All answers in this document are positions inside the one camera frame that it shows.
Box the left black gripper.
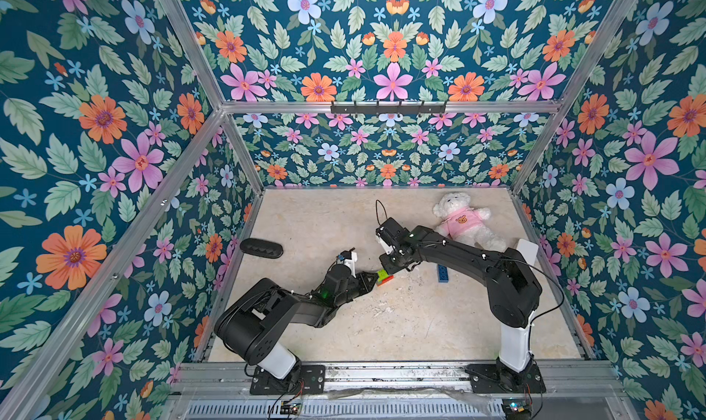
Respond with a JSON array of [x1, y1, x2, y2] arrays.
[[331, 273, 379, 309]]

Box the black oval case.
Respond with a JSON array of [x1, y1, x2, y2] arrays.
[[239, 237, 284, 259]]

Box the red lego brick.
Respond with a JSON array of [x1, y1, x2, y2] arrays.
[[377, 276, 394, 286]]

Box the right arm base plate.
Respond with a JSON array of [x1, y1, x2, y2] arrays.
[[464, 358, 546, 394]]

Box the black hook rail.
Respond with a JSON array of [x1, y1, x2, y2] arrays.
[[329, 101, 447, 116]]

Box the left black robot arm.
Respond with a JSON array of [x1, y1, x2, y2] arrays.
[[214, 263, 379, 381]]

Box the white teddy bear pink shirt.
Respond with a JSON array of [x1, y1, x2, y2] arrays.
[[432, 192, 507, 252]]

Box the blue lego brick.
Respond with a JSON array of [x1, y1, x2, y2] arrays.
[[437, 265, 450, 283]]

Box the lime green lego brick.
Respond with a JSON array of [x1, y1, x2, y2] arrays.
[[376, 269, 390, 284]]

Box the white rectangular box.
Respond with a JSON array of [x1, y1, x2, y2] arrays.
[[516, 238, 540, 266]]

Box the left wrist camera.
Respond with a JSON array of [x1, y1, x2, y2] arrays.
[[338, 248, 358, 277]]

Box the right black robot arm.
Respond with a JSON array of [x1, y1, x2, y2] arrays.
[[375, 218, 542, 377]]

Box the aluminium front rail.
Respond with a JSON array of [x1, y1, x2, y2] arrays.
[[161, 359, 639, 419]]

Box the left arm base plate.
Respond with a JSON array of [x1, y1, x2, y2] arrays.
[[249, 364, 327, 395]]

